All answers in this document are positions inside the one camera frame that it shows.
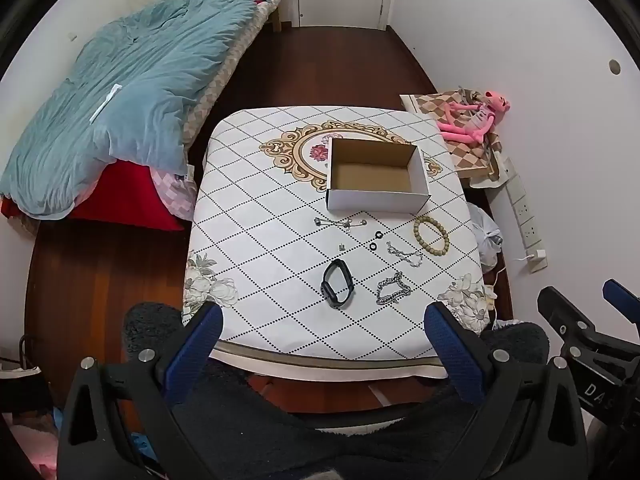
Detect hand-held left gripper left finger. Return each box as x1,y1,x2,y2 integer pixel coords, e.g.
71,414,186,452
57,301,224,480

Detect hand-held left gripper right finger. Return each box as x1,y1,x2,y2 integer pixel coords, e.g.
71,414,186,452
424,301,588,480

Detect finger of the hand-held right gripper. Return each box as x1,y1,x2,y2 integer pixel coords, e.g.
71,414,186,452
602,279,640,321
537,286,603,356

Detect thick silver chain bracelet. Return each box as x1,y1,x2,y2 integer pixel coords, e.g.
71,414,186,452
376,271,412,306

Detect thin silver chain bracelet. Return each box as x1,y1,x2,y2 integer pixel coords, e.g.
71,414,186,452
386,241,425,267

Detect beige beaded bracelet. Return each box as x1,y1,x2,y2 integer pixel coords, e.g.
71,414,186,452
413,215,450,256

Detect black smart band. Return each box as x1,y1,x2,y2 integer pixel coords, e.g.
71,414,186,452
321,259,354,308

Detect white cardboard box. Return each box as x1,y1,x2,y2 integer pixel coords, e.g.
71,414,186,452
326,137,431,213

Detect silver pin chain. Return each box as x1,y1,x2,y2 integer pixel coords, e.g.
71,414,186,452
314,216,368,231

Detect white plastic bag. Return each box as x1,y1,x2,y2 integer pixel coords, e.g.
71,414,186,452
470,204,503,268

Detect white power strip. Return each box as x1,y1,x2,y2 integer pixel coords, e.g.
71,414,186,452
505,157,548,273

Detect table with brown edge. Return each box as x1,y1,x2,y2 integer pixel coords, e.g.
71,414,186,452
207,342,451,406

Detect person's dark fleece pants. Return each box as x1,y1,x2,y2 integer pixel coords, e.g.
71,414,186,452
122,301,551,480

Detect pink checked cloth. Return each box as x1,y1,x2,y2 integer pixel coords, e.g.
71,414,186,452
150,167,198,221

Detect red bed sheet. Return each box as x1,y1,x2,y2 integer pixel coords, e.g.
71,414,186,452
0,160,186,233

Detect brown beige checked blanket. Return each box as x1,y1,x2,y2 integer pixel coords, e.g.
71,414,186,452
400,87,506,183

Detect pink plush toy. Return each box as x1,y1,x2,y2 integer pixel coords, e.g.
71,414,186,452
437,90,512,145

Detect light blue quilt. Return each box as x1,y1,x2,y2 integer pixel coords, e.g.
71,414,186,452
0,0,283,221

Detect bed with beige checked mattress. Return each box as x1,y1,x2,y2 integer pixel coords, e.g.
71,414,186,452
0,0,286,233

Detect white cable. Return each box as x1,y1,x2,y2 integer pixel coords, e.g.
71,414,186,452
482,266,507,311

